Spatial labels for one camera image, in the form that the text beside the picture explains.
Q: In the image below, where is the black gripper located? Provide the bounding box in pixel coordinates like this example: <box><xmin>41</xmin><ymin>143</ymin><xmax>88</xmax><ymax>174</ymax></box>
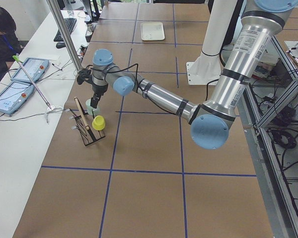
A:
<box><xmin>90</xmin><ymin>85</ymin><xmax>107</xmax><ymax>108</ymax></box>

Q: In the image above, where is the green cup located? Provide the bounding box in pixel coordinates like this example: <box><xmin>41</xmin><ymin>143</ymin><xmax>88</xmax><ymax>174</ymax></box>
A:
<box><xmin>85</xmin><ymin>99</ymin><xmax>100</xmax><ymax>117</ymax></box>

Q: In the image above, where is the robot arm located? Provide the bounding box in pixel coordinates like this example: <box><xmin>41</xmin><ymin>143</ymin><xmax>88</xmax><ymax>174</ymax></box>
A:
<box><xmin>90</xmin><ymin>0</ymin><xmax>298</xmax><ymax>149</ymax></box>

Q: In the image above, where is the yellow cup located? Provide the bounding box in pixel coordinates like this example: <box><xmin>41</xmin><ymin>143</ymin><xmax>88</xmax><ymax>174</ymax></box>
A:
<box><xmin>92</xmin><ymin>115</ymin><xmax>106</xmax><ymax>131</ymax></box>

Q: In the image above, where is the small metal cup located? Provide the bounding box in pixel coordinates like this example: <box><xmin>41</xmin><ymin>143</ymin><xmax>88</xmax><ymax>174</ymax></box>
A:
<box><xmin>87</xmin><ymin>24</ymin><xmax>93</xmax><ymax>32</ymax></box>

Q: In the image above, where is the cream bear tray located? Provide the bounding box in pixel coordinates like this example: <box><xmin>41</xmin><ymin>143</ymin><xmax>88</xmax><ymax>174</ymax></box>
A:
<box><xmin>141</xmin><ymin>22</ymin><xmax>165</xmax><ymax>41</ymax></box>

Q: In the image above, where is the black computer mouse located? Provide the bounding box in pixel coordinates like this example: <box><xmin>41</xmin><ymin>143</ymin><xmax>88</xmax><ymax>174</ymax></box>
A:
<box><xmin>56</xmin><ymin>42</ymin><xmax>66</xmax><ymax>49</ymax></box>

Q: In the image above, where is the upper teach pendant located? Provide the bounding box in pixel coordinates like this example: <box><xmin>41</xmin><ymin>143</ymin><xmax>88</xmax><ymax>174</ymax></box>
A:
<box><xmin>11</xmin><ymin>58</ymin><xmax>49</xmax><ymax>83</ymax></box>

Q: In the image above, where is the teach pendant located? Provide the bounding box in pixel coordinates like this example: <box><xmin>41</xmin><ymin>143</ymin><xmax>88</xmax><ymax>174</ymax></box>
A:
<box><xmin>0</xmin><ymin>81</ymin><xmax>34</xmax><ymax>115</ymax></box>
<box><xmin>11</xmin><ymin>58</ymin><xmax>49</xmax><ymax>83</ymax></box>

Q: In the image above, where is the lower teach pendant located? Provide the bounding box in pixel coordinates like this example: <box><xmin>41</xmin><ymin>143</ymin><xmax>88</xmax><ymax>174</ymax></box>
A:
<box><xmin>0</xmin><ymin>81</ymin><xmax>34</xmax><ymax>115</ymax></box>

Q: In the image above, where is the black keyboard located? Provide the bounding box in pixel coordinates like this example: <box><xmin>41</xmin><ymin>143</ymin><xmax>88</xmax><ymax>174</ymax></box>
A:
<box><xmin>53</xmin><ymin>17</ymin><xmax>78</xmax><ymax>42</ymax></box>

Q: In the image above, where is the metal rod green tip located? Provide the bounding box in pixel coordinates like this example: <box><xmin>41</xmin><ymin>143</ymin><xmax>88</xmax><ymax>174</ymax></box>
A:
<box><xmin>12</xmin><ymin>55</ymin><xmax>55</xmax><ymax>111</ymax></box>

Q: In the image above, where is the person in black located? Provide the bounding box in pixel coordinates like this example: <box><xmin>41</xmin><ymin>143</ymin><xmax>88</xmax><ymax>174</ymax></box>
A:
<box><xmin>0</xmin><ymin>7</ymin><xmax>22</xmax><ymax>81</ymax></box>

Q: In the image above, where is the stack of books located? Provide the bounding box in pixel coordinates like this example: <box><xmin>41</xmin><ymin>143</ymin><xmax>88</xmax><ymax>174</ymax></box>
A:
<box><xmin>253</xmin><ymin>62</ymin><xmax>276</xmax><ymax>78</ymax></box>

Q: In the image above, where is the black wire cup rack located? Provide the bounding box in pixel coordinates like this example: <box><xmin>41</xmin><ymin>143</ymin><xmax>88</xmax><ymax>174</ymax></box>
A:
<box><xmin>66</xmin><ymin>97</ymin><xmax>106</xmax><ymax>147</ymax></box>

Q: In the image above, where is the aluminium frame post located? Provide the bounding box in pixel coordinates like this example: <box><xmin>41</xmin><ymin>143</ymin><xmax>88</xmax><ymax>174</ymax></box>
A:
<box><xmin>46</xmin><ymin>0</ymin><xmax>82</xmax><ymax>72</ymax></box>

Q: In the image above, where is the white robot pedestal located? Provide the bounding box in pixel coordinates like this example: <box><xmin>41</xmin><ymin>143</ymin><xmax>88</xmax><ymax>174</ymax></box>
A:
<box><xmin>186</xmin><ymin>0</ymin><xmax>246</xmax><ymax>85</ymax></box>

